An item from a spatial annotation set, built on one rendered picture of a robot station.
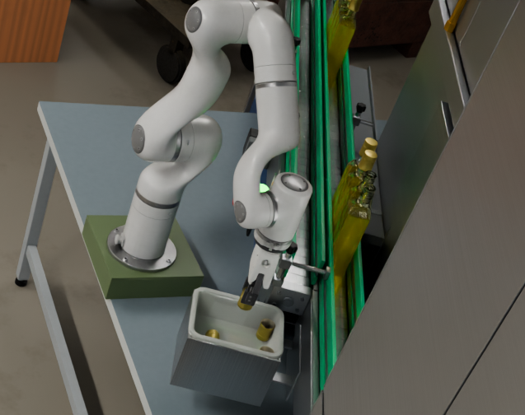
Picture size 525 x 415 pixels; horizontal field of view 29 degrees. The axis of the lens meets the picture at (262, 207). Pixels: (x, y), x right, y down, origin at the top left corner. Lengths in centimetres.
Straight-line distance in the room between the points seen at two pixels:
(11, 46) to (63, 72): 27
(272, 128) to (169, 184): 53
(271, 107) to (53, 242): 200
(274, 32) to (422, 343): 116
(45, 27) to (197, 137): 251
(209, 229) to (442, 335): 202
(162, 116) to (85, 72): 262
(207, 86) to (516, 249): 153
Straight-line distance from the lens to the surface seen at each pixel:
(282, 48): 218
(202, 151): 258
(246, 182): 212
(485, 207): 108
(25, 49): 502
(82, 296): 384
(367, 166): 255
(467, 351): 102
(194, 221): 308
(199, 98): 244
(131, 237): 272
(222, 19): 229
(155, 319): 272
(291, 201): 214
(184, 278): 276
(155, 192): 262
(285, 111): 217
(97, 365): 361
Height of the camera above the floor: 258
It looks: 34 degrees down
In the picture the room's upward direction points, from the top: 22 degrees clockwise
